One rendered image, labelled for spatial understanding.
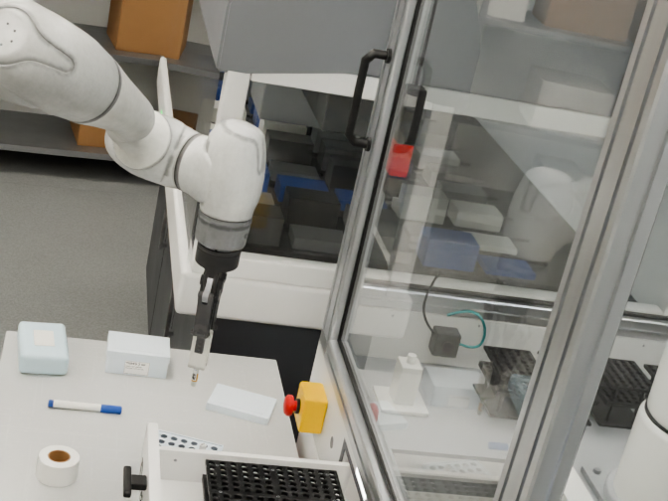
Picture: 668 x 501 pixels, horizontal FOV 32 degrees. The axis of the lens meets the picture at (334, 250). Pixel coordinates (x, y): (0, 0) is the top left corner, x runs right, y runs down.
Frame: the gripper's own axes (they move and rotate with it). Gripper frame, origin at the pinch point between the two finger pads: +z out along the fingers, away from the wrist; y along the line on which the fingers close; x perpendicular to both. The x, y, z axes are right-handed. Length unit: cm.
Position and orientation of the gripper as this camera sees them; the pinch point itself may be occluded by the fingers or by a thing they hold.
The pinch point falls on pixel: (200, 348)
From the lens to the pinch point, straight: 207.9
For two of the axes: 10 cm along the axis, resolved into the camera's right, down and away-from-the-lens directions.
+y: 1.1, -3.6, 9.3
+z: -2.0, 9.0, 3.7
